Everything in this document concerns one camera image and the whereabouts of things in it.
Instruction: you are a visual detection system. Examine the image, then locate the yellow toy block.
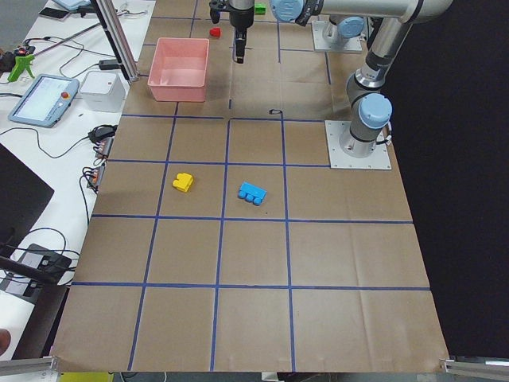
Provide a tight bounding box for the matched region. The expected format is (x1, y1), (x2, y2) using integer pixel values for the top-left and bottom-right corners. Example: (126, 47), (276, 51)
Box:
(172, 173), (194, 193)

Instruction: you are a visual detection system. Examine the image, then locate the aluminium frame post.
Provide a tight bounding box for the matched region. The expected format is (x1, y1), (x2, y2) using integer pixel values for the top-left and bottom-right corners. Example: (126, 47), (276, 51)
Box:
(91, 0), (139, 83)

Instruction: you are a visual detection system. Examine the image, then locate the black phone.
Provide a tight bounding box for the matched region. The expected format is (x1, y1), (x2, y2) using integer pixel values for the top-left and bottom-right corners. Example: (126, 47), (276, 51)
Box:
(38, 7), (70, 21)

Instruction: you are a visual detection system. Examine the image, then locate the black power adapter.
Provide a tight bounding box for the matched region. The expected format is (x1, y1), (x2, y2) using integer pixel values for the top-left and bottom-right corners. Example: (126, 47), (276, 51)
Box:
(98, 60), (119, 70)

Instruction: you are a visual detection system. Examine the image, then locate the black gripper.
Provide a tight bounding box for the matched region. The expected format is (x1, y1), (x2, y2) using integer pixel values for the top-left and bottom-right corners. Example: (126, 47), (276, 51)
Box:
(229, 0), (254, 64)

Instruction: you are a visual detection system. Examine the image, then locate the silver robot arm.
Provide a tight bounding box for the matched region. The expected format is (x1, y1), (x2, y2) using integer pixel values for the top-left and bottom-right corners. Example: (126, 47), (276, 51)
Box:
(270, 0), (452, 158)

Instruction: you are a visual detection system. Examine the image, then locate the pink plastic box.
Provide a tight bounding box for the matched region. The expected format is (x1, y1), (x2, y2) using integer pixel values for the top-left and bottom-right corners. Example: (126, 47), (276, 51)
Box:
(147, 37), (209, 103)

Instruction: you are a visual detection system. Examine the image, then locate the red toy block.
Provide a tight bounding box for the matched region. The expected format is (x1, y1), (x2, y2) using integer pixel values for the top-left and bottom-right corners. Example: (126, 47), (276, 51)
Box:
(209, 27), (222, 38)

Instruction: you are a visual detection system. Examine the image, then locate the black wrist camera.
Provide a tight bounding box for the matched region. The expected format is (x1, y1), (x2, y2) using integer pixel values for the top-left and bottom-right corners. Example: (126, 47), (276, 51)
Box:
(209, 0), (226, 24)

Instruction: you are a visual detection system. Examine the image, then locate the green toy block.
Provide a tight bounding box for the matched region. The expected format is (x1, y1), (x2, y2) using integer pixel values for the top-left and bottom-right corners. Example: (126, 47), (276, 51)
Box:
(254, 2), (266, 15)

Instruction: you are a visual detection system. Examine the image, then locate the white cube device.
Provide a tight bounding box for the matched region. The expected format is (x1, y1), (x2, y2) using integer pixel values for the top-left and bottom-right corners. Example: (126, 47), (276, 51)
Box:
(80, 71), (126, 112)

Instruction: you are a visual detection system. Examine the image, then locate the blue toy block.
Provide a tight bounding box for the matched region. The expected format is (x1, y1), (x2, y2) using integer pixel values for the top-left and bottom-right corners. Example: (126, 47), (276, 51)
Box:
(237, 181), (266, 206)

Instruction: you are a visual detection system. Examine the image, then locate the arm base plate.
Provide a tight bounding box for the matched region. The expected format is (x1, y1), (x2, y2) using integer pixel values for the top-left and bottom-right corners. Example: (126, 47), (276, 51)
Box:
(312, 21), (363, 54)
(324, 120), (392, 170)

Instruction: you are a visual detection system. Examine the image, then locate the teach pendant tablet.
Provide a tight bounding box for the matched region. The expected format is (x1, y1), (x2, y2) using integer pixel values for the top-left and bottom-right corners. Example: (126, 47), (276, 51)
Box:
(8, 74), (80, 128)

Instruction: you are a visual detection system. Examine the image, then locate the green plastic clamp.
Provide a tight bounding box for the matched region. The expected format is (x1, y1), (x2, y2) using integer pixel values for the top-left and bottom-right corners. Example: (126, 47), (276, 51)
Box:
(7, 54), (35, 82)

